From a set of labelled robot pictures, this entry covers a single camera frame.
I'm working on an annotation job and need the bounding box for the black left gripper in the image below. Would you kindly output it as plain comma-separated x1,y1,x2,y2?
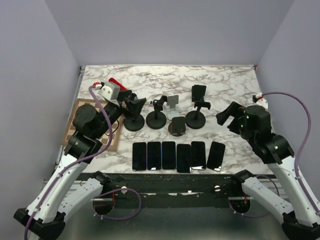
94,89,147,139

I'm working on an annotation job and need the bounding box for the black round-base stand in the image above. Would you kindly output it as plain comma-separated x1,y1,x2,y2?
123,93,146,132
145,95,168,130
185,101,211,130

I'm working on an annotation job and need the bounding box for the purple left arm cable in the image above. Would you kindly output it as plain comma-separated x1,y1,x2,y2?
23,84,113,240

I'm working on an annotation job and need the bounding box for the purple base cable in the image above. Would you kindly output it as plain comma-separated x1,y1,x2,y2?
228,174,281,219
92,187,142,221

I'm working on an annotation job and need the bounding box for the wooden chessboard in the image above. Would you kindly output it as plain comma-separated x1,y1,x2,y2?
61,98,124,152

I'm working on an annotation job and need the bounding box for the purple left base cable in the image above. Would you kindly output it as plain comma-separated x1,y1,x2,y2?
92,187,142,221

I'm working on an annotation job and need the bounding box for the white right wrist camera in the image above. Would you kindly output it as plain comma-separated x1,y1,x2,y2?
252,92,269,111

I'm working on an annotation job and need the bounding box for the black front mounting rail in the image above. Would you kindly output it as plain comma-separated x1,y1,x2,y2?
109,173,245,209

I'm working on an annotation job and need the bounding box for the pink-edged black phone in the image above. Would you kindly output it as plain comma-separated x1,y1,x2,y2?
132,142,147,171

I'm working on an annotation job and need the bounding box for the white folding phone stand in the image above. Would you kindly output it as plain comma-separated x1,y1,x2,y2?
166,94,180,121

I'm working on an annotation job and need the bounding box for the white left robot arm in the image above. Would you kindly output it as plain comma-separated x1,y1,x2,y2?
13,87,146,240

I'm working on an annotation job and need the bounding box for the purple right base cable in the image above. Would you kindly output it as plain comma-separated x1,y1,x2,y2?
228,174,281,219

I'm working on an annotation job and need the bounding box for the small black phone stand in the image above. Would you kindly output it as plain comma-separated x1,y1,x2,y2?
191,84,207,102

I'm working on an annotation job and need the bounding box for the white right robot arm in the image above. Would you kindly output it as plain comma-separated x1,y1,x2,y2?
216,102,320,240

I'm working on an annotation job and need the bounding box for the black phone dark case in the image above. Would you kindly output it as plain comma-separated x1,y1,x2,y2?
161,141,177,170

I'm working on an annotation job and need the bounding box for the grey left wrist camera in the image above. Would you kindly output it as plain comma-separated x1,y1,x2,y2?
98,81,121,104

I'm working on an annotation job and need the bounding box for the blue-edged black phone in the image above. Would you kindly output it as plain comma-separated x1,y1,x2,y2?
147,141,162,171

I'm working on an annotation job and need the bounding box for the black stand on wooden base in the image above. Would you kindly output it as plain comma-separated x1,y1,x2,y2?
168,116,186,137

